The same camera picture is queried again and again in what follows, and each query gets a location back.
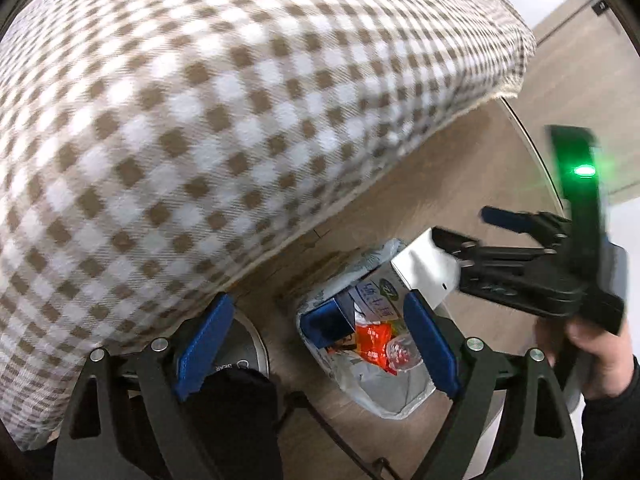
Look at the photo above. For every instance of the black right sleeve forearm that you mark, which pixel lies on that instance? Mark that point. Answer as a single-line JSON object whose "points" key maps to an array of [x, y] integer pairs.
{"points": [[611, 433]]}

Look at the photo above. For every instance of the black round robot vacuum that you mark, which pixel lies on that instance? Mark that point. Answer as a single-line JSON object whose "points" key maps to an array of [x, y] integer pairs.
{"points": [[243, 348]]}

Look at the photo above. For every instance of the white milk carton box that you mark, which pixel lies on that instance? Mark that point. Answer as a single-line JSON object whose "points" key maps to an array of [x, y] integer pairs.
{"points": [[427, 268]]}

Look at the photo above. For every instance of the person's right hand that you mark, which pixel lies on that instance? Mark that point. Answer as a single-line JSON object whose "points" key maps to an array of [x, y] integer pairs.
{"points": [[612, 358]]}

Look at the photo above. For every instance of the black camera screen module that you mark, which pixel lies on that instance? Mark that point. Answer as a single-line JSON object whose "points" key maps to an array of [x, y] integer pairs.
{"points": [[574, 152]]}

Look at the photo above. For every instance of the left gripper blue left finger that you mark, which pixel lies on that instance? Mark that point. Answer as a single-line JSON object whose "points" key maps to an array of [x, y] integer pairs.
{"points": [[198, 341]]}

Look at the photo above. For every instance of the trash bin with liner bag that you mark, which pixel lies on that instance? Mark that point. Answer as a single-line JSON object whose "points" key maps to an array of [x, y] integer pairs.
{"points": [[378, 293]]}

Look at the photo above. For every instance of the red snack bag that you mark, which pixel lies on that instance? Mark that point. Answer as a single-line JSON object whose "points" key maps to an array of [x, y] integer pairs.
{"points": [[371, 343]]}

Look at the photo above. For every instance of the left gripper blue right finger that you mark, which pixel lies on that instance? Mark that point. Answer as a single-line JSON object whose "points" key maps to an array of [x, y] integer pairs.
{"points": [[436, 353]]}

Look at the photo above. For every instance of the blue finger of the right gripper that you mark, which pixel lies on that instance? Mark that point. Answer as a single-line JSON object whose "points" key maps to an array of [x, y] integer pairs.
{"points": [[506, 219], [453, 243]]}

